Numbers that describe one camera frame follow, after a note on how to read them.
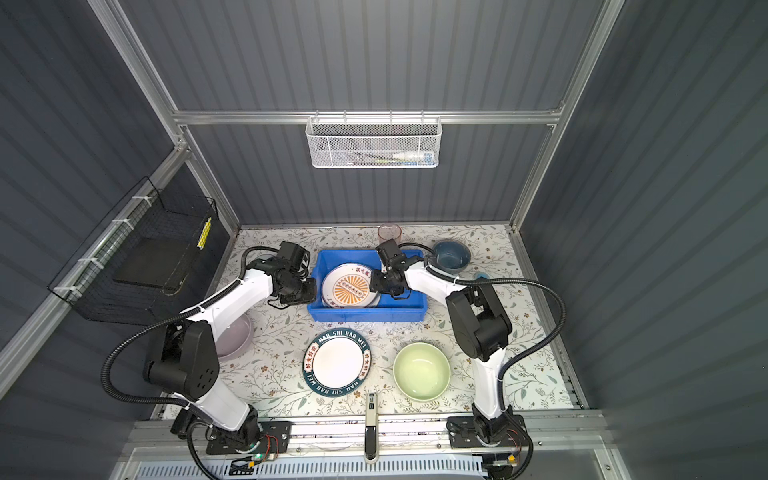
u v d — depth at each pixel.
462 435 0.73
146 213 0.77
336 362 0.85
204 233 0.83
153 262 0.75
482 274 1.05
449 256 1.08
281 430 0.75
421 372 0.85
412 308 0.95
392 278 0.72
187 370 0.46
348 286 0.99
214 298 0.52
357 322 0.94
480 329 0.52
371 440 0.69
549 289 0.48
